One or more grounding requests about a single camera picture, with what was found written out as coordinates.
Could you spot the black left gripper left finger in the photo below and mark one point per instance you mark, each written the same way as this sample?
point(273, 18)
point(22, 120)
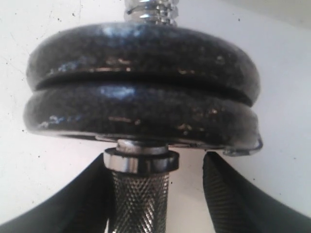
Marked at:
point(83, 206)

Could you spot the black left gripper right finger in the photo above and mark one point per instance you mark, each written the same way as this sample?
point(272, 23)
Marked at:
point(237, 206)

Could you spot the chrome threaded dumbbell bar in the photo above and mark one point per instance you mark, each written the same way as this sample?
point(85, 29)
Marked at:
point(141, 169)

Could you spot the black weight plate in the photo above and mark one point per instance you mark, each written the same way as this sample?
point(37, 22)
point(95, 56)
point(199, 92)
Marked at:
point(144, 52)
point(179, 117)

